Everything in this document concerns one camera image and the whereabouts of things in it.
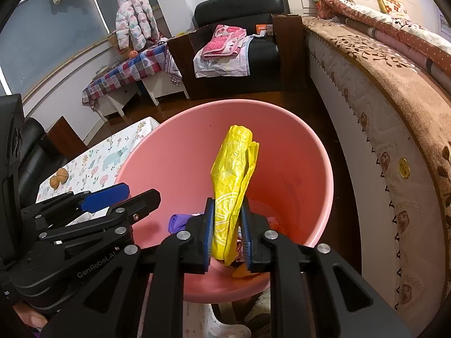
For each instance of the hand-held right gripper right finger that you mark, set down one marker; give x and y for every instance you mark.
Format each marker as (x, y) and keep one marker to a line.
(246, 236)

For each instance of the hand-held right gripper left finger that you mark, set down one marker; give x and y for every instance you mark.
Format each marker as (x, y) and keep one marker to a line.
(209, 236)

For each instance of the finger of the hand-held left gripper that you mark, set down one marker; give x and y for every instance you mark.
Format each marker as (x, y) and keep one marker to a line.
(105, 197)
(141, 202)

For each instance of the orange plastic scrap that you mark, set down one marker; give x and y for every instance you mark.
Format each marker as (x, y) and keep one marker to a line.
(241, 271)

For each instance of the pink plastic bucket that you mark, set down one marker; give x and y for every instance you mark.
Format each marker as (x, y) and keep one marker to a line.
(169, 155)

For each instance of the yellow plastic bag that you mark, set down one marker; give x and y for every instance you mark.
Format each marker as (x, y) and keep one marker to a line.
(229, 169)

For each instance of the person's left hand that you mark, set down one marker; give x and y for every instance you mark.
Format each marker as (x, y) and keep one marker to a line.
(28, 318)

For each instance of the floral tablecloth table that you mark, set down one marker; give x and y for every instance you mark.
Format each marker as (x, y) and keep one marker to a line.
(105, 162)

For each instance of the black armchair with wooden arms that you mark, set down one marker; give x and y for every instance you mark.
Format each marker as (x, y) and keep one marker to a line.
(35, 155)
(239, 5)

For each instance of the stack of books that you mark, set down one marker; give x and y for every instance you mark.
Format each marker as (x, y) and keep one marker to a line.
(102, 70)

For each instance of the checkered tablecloth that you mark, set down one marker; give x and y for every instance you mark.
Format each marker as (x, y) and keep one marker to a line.
(123, 70)

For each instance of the red patterned hanging cloth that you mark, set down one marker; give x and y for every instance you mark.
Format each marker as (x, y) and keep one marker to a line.
(173, 68)

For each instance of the orange fruit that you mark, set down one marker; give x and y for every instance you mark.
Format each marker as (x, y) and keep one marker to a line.
(133, 54)

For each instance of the bed with patterned bedding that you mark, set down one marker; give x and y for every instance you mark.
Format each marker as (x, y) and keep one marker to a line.
(352, 119)

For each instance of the white printed sheet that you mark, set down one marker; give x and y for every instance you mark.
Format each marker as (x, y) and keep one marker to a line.
(225, 67)

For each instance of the pink folded blanket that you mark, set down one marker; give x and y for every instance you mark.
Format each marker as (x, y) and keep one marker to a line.
(222, 42)

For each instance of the pink puffer jacket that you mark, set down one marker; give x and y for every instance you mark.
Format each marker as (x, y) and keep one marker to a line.
(135, 17)

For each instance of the small orange white box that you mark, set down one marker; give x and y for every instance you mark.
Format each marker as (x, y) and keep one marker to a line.
(264, 30)

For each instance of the bed with brown blanket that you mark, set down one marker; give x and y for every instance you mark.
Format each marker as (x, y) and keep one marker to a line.
(370, 56)

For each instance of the pink folded quilt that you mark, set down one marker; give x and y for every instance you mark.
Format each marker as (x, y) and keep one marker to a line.
(408, 52)

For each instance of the orange dotted quilt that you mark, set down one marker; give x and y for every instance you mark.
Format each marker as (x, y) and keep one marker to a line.
(422, 40)

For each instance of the yellow floral cushion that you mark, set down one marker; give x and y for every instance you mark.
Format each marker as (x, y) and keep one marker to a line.
(391, 7)

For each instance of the large window with white frame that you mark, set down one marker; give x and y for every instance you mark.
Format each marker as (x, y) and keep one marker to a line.
(53, 35)

